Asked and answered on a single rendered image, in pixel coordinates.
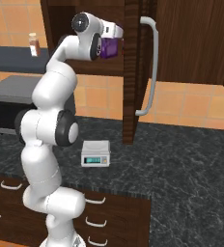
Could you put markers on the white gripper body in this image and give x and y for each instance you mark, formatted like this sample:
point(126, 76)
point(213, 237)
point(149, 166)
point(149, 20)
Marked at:
point(118, 32)

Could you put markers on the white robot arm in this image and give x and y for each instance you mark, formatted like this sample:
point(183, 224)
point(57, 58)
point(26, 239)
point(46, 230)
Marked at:
point(43, 128)

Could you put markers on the purple cereal box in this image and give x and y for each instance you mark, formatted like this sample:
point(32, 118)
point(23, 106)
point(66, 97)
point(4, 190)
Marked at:
point(110, 48)

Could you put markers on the dark wooden cabinet door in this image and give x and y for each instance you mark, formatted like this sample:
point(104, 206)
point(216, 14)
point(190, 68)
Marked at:
point(130, 80)

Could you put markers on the open dark wooden cabinet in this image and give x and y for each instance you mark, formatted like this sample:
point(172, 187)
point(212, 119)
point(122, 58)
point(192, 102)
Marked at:
point(62, 19)

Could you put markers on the closed dark wooden cabinet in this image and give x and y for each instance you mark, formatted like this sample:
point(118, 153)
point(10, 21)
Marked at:
point(194, 38)

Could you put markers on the white digital scale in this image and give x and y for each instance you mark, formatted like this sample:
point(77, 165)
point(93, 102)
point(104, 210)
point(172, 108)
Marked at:
point(95, 153)

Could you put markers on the brown spice bottle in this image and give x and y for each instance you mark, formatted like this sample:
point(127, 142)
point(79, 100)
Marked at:
point(34, 45)

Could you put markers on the dark wooden drawer unit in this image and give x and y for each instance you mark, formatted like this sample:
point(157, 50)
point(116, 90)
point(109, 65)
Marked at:
point(120, 222)

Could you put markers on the dark grey wall shelf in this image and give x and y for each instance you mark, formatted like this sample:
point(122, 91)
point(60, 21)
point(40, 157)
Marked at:
point(11, 59)

